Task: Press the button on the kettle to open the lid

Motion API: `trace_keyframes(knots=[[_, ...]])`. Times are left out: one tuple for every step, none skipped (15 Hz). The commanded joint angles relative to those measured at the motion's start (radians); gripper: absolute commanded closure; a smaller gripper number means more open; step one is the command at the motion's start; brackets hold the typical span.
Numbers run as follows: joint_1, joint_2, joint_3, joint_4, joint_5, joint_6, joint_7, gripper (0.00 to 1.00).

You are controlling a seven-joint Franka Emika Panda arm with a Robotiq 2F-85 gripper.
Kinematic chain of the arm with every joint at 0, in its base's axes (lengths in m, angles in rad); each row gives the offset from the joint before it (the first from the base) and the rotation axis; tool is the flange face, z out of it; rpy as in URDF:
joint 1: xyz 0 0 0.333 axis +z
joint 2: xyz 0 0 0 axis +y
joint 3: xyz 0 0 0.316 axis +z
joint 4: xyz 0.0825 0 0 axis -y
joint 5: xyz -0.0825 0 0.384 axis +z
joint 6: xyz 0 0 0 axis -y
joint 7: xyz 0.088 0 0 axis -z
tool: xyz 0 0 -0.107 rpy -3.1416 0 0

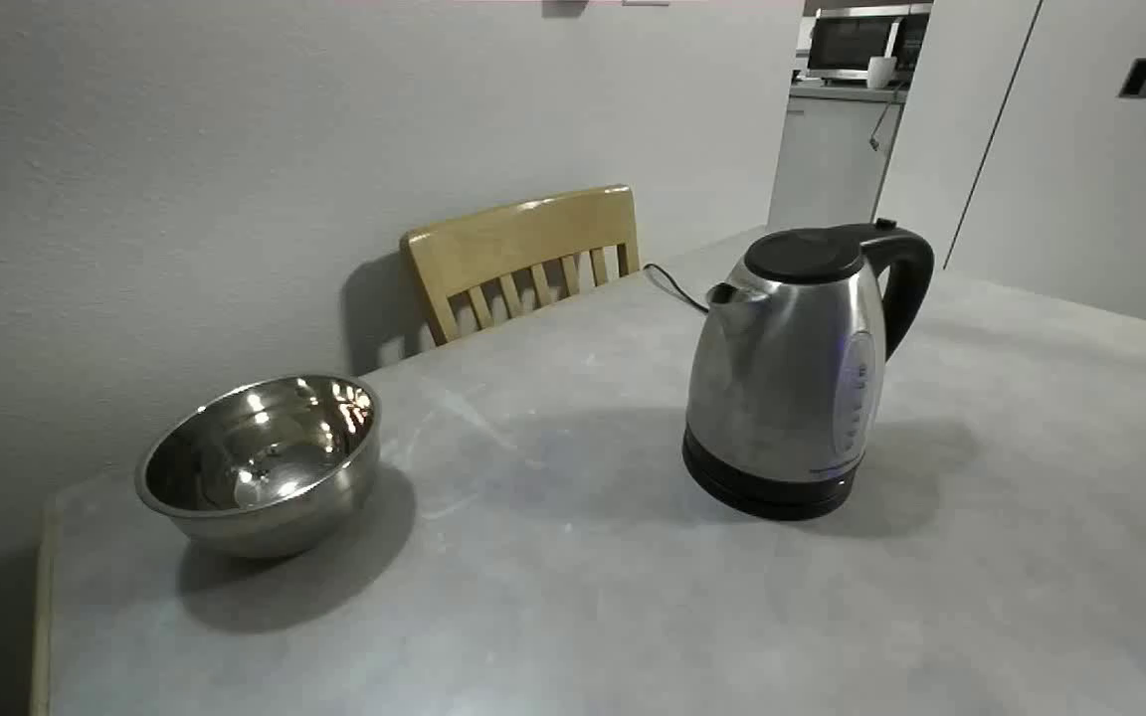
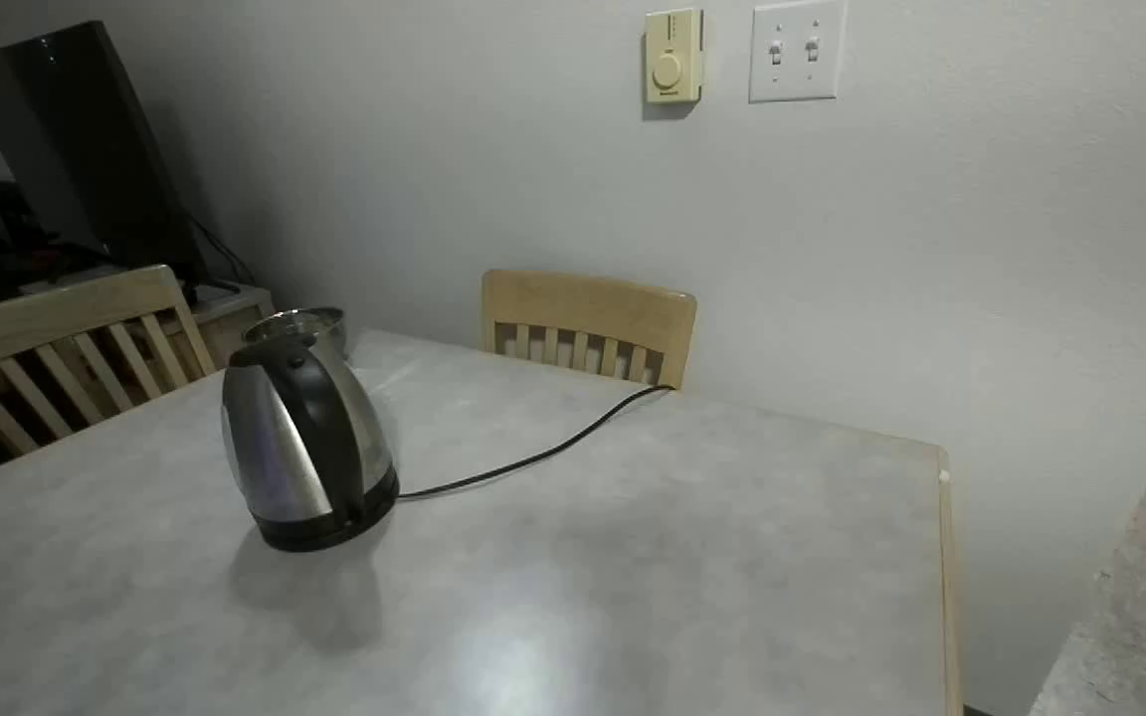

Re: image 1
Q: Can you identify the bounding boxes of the stainless steel mixing bowl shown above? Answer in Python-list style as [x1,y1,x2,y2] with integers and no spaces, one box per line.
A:
[133,368,386,562]

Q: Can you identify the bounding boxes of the black kettle power cable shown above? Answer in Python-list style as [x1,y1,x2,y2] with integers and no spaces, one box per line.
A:
[642,260,716,318]

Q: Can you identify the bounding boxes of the black microwave oven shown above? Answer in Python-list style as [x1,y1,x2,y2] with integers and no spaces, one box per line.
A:
[804,5,936,91]

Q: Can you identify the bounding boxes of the white cup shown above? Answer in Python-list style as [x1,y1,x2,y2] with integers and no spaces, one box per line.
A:
[864,51,903,94]

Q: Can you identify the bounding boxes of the stainless steel electric kettle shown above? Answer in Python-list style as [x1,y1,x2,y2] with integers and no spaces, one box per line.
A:
[682,220,939,525]

